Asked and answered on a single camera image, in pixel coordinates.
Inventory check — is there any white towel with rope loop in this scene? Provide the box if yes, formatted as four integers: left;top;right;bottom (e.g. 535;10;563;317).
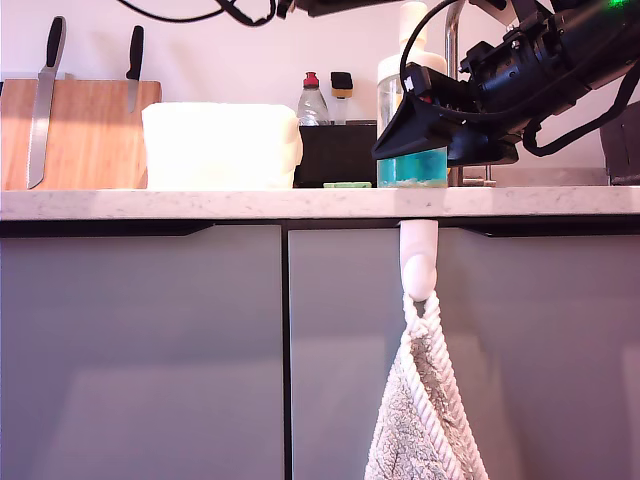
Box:
363;291;491;480

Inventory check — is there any white towel hook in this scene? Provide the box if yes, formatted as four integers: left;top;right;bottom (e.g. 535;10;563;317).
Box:
399;219;441;302

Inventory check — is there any black sink caddy box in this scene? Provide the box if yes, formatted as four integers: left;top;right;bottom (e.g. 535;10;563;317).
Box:
293;119;380;189

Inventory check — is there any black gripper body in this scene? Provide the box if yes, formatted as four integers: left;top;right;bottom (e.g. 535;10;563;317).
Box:
399;42;551;167

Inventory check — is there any black cable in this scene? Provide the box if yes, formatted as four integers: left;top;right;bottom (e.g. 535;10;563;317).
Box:
117;0;236;24
219;0;279;28
398;0;469;94
521;64;639;157

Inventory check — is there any grey cabinet door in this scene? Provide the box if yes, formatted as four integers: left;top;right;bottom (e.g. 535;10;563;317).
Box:
0;223;286;480
287;226;640;480

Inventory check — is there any black yellow dish brush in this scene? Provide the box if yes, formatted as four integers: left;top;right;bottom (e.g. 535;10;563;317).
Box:
329;70;356;126

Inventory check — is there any white bin with bag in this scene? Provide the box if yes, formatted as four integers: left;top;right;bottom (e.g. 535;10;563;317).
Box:
141;101;305;190

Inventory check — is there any wooden cutting board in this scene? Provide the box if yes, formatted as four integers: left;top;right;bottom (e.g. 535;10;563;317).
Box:
0;78;163;192

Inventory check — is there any short knife black handle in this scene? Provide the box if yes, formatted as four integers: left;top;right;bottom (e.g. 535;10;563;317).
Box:
124;25;146;114

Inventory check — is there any long bread knife black handle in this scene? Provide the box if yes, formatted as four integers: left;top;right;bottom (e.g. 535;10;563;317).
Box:
26;15;68;191

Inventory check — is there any steel kitchen faucet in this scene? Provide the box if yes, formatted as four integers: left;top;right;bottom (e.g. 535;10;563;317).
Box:
443;0;497;189

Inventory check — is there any clear bottle red cap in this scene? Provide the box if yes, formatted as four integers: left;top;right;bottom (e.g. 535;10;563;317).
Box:
296;70;332;127

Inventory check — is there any clear soap dispenser blue soap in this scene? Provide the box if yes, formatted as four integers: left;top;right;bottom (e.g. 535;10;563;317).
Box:
375;1;450;190

